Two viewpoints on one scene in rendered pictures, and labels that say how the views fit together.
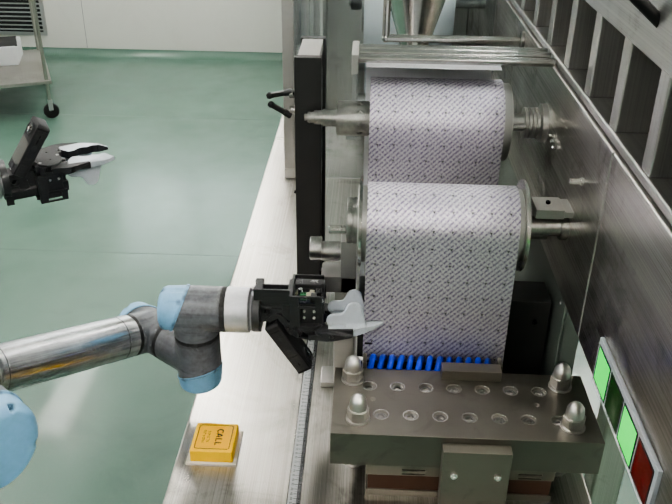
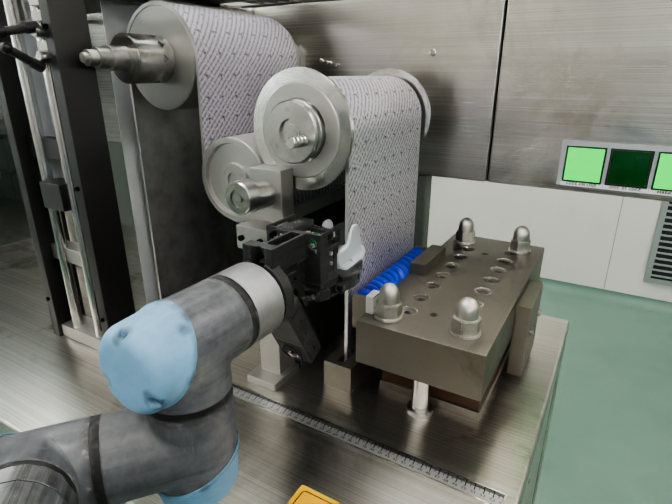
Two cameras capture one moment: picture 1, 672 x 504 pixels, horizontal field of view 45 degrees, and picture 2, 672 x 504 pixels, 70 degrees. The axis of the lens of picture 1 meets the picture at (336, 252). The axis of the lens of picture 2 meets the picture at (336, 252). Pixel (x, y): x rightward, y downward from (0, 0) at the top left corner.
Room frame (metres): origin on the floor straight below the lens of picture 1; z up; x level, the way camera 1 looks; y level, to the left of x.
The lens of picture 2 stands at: (0.83, 0.48, 1.32)
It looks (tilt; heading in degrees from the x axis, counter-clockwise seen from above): 21 degrees down; 298
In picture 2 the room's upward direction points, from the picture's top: straight up
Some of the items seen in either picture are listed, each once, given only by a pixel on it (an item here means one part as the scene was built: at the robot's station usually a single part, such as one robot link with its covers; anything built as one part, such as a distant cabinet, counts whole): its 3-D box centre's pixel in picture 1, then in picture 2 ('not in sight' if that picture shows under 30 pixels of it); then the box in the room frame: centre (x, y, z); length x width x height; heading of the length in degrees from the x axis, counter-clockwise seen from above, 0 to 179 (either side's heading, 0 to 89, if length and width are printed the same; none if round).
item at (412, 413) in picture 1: (460, 417); (464, 295); (0.98, -0.20, 1.00); 0.40 x 0.16 x 0.06; 88
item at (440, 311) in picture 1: (436, 315); (385, 219); (1.10, -0.16, 1.11); 0.23 x 0.01 x 0.18; 88
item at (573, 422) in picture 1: (574, 414); (521, 238); (0.93, -0.36, 1.05); 0.04 x 0.04 x 0.04
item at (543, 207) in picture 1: (551, 206); not in sight; (1.15, -0.34, 1.28); 0.06 x 0.05 x 0.02; 88
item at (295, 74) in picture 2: (360, 220); (300, 130); (1.16, -0.04, 1.25); 0.15 x 0.01 x 0.15; 178
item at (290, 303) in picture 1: (290, 307); (292, 268); (1.11, 0.07, 1.12); 0.12 x 0.08 x 0.09; 88
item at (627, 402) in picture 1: (622, 418); (652, 170); (0.76, -0.35, 1.19); 0.25 x 0.01 x 0.07; 178
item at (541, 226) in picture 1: (544, 225); not in sight; (1.15, -0.33, 1.25); 0.07 x 0.04 x 0.04; 88
